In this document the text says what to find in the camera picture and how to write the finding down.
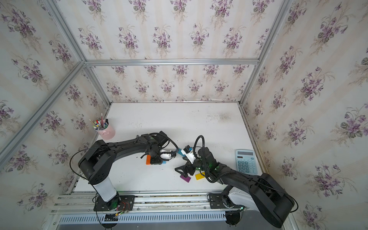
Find orange-red block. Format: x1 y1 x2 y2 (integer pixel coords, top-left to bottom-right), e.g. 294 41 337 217
146 155 151 165

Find light blue calculator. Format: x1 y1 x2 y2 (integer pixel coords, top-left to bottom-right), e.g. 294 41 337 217
235 149 258 175

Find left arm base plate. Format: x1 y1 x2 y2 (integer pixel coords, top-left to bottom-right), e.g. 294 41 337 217
94 195 136 212

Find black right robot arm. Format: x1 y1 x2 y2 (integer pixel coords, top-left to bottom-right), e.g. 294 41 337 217
175 146 296 228

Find purple block lower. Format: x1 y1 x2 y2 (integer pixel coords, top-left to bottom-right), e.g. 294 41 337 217
180 175 191 183

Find teal long block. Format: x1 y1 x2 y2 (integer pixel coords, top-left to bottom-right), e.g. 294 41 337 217
178 149 185 157

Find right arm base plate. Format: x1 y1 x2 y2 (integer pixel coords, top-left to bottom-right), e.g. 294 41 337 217
207 193 246 209

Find pink pen cup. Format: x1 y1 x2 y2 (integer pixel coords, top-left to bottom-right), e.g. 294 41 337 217
96 125 116 140

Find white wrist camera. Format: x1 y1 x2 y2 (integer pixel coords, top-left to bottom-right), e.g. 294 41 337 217
181 145 196 164
159 150 177 161

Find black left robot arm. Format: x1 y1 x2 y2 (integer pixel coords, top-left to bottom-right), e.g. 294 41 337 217
78 131 179 203

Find aluminium front rail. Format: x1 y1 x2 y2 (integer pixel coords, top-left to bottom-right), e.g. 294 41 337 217
50 191 211 215

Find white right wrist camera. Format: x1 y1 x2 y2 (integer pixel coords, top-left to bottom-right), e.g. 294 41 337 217
181 145 196 164

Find yellow-orange block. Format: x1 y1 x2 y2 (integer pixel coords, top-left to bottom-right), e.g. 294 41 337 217
195 172 206 180

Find pens in cup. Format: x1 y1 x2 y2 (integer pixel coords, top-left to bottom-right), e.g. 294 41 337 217
89 113 109 131

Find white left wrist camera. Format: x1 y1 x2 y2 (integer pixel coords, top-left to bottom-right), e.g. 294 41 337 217
159 150 177 161

